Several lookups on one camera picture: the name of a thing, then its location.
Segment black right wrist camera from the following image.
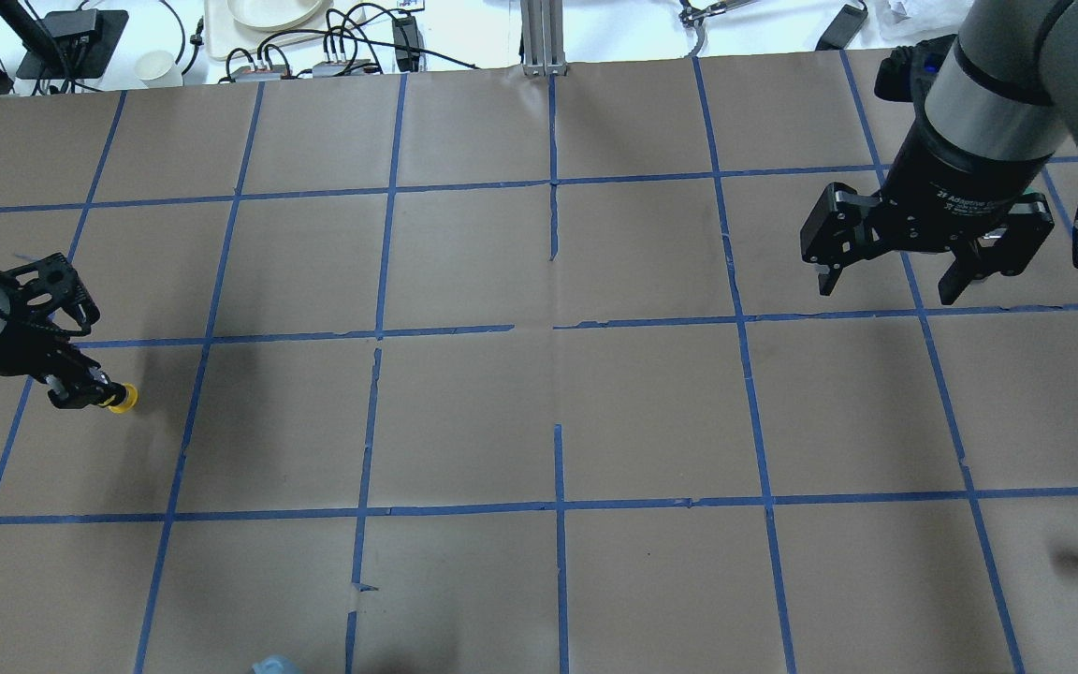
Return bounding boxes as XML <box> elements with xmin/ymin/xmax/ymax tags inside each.
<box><xmin>873</xmin><ymin>35</ymin><xmax>955</xmax><ymax>104</ymax></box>

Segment black camera stand base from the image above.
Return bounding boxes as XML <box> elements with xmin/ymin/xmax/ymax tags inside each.
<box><xmin>12</xmin><ymin>9</ymin><xmax>132</xmax><ymax>81</ymax></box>

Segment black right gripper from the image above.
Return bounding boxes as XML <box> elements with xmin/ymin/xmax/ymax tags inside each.
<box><xmin>799</xmin><ymin>118</ymin><xmax>1054</xmax><ymax>306</ymax></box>

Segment black inline power brick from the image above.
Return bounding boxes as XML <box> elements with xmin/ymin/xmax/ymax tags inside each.
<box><xmin>392</xmin><ymin>13</ymin><xmax>423</xmax><ymax>72</ymax></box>

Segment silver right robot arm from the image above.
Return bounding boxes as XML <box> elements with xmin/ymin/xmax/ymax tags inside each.
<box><xmin>800</xmin><ymin>1</ymin><xmax>1078</xmax><ymax>304</ymax></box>

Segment white paper cup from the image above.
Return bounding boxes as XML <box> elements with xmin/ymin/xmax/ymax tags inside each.
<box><xmin>134</xmin><ymin>51</ymin><xmax>183</xmax><ymax>90</ymax></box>

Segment beige serving tray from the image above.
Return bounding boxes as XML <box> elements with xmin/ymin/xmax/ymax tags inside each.
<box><xmin>204</xmin><ymin>1</ymin><xmax>355</xmax><ymax>63</ymax></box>

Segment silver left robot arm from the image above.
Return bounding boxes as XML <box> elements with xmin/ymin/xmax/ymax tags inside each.
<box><xmin>0</xmin><ymin>253</ymin><xmax>138</xmax><ymax>413</ymax></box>

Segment lower usb hub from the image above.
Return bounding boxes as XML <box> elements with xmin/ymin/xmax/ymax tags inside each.
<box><xmin>309</xmin><ymin>57</ymin><xmax>382</xmax><ymax>80</ymax></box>

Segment aluminium frame post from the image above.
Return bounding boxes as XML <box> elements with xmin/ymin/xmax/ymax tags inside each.
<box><xmin>520</xmin><ymin>0</ymin><xmax>568</xmax><ymax>78</ymax></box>

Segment yellow push button switch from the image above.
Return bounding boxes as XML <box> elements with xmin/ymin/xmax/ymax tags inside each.
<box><xmin>95</xmin><ymin>383</ymin><xmax>138</xmax><ymax>414</ymax></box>

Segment beige round plate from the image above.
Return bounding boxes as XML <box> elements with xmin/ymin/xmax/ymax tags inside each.
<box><xmin>226</xmin><ymin>0</ymin><xmax>332</xmax><ymax>33</ymax></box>

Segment usb hub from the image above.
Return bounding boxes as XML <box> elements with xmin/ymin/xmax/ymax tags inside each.
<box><xmin>226</xmin><ymin>60</ymin><xmax>286</xmax><ymax>82</ymax></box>
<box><xmin>309</xmin><ymin>57</ymin><xmax>382</xmax><ymax>80</ymax></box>

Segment black power adapter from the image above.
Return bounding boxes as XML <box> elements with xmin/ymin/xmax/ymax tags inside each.
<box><xmin>814</xmin><ymin>1</ymin><xmax>868</xmax><ymax>51</ymax></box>

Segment upper usb hub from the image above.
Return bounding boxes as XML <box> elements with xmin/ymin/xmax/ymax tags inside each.
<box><xmin>226</xmin><ymin>60</ymin><xmax>286</xmax><ymax>82</ymax></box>

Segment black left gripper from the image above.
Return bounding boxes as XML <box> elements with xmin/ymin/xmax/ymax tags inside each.
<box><xmin>0</xmin><ymin>253</ymin><xmax>114</xmax><ymax>410</ymax></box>

